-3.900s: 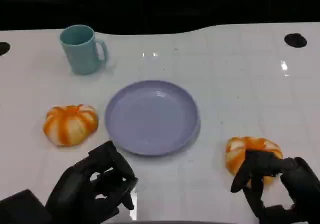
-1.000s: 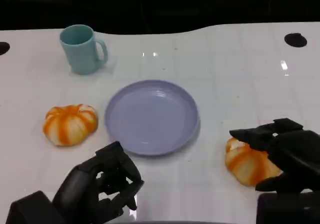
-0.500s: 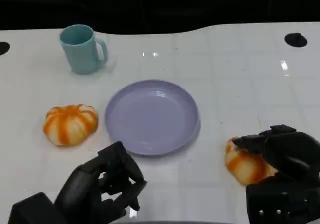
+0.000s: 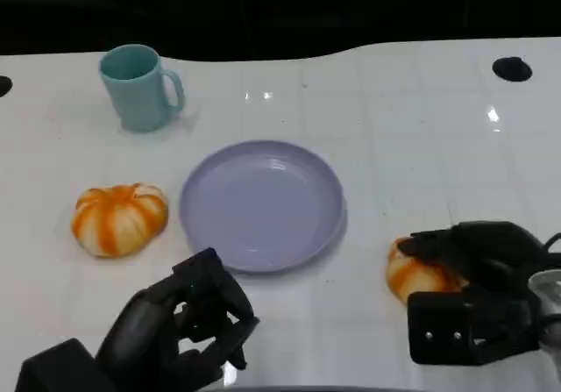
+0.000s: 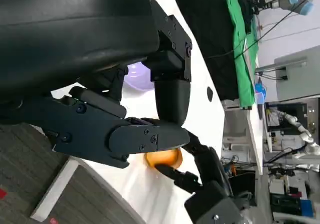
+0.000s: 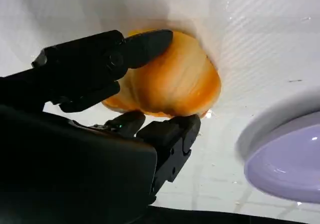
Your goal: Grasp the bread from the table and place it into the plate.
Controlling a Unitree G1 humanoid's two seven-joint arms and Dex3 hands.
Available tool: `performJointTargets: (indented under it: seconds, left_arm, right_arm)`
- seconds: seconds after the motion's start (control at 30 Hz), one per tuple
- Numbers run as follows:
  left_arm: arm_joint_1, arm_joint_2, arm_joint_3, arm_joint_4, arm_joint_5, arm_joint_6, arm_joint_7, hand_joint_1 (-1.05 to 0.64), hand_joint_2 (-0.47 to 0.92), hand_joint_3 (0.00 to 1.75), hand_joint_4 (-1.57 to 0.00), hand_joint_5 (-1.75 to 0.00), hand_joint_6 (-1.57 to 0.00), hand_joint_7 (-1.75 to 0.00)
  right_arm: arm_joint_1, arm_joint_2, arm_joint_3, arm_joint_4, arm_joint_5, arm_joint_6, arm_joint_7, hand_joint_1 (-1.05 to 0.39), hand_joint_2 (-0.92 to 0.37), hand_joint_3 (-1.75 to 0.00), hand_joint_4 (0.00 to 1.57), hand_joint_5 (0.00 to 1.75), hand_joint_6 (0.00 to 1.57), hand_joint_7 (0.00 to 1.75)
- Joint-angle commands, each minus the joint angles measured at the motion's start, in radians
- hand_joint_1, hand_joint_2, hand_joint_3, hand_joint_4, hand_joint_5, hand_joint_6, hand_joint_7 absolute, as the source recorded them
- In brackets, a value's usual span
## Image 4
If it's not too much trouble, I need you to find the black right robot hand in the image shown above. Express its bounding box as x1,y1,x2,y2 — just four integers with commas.
401,220,550,302

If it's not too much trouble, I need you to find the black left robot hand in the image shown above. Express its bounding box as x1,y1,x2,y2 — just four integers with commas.
95,247,259,392

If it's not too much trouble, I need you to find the orange white toy bread roll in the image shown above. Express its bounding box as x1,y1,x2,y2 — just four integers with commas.
70,182,170,260
386,236,469,305

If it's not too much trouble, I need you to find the lilac plate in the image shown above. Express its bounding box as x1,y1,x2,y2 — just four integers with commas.
179,139,347,274

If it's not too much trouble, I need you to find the pale green mug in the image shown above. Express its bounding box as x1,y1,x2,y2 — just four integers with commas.
97,44,186,133

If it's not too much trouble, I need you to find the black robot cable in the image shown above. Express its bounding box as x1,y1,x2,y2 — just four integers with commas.
542,232,561,260

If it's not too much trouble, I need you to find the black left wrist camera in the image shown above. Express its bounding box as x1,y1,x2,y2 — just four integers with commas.
16,338,107,392

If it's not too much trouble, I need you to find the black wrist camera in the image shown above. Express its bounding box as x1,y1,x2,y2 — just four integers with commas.
407,289,541,366
16,338,107,392

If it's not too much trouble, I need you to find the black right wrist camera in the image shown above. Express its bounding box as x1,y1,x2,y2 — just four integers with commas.
407,289,541,366

